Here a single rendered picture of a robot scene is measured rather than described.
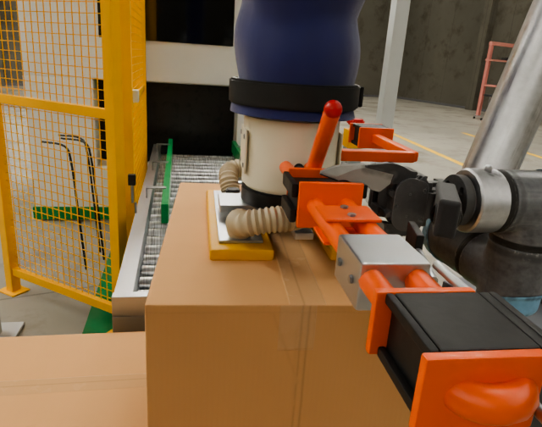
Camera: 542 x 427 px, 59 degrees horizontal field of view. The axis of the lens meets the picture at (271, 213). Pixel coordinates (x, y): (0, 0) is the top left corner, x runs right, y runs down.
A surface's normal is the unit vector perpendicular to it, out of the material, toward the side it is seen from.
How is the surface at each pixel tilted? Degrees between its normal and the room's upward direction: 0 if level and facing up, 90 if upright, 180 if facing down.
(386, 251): 0
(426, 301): 0
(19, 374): 0
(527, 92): 83
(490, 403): 52
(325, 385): 90
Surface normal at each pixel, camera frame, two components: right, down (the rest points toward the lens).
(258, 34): -0.44, -0.04
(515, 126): -0.26, 0.16
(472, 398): -0.30, -0.38
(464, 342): 0.06, -0.95
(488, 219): 0.16, 0.52
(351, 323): 0.11, 0.32
